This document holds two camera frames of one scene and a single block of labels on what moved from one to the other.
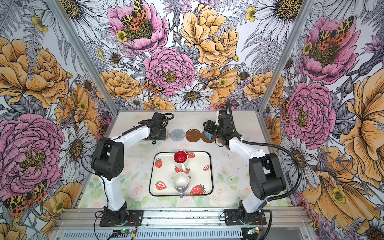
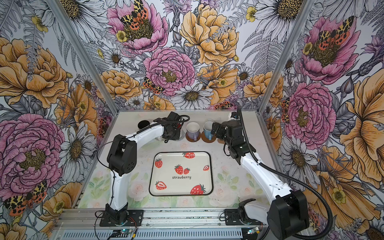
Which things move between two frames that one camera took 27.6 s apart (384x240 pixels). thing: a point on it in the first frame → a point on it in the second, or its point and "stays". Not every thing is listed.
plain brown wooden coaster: (205, 139) stays
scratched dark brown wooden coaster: (192, 135) stays
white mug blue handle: (209, 135) stays
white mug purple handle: (181, 180) → (193, 130)
